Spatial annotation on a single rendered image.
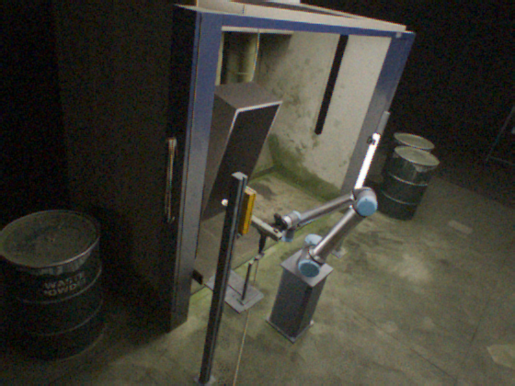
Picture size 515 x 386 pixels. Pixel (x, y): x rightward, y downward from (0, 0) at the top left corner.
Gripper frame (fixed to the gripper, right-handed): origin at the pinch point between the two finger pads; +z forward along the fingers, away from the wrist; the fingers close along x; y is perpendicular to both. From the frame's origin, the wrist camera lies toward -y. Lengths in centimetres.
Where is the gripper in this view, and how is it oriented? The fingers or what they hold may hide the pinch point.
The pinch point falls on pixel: (263, 232)
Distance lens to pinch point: 223.7
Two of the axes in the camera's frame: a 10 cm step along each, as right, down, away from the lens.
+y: -1.7, 8.6, 4.9
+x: -7.4, -4.4, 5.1
